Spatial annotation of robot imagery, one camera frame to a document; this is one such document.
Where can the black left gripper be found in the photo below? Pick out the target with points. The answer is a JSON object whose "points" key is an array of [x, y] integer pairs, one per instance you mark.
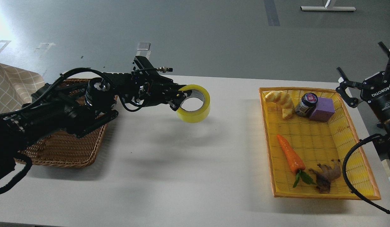
{"points": [[155, 93]]}

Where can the beige checked cloth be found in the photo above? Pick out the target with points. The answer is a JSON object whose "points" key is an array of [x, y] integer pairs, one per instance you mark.
{"points": [[16, 87]]}

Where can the brown toy animal figure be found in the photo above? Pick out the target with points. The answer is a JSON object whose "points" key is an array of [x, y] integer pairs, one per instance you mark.
{"points": [[326, 176]]}

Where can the small dark glass jar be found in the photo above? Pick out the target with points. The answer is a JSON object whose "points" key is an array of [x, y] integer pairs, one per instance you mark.
{"points": [[307, 102]]}

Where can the white metal stand base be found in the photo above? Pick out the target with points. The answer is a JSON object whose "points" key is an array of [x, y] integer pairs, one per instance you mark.
{"points": [[328, 6]]}

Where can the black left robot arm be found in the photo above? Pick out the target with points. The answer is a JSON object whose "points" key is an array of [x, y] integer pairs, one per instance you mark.
{"points": [[124, 85]]}

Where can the brown wicker basket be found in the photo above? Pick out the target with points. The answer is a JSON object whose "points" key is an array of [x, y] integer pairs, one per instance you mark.
{"points": [[62, 148]]}

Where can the yellow packing tape roll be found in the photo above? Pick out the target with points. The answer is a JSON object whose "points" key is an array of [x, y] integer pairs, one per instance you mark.
{"points": [[196, 107]]}

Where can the yellow plastic tray basket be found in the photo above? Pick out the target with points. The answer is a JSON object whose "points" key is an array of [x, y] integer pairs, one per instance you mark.
{"points": [[315, 142]]}

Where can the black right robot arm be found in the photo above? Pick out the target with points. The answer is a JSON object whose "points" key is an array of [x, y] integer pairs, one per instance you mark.
{"points": [[350, 93]]}

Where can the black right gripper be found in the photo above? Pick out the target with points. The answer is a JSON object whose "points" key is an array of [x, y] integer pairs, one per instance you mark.
{"points": [[382, 97]]}

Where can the orange toy carrot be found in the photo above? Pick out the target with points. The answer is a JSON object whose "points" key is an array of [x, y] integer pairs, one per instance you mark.
{"points": [[295, 163]]}

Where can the purple foam block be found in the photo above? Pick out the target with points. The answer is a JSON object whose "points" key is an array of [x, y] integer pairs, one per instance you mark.
{"points": [[323, 110]]}

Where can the toy croissant bread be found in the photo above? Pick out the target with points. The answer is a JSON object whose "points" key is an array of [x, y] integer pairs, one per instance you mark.
{"points": [[282, 99]]}

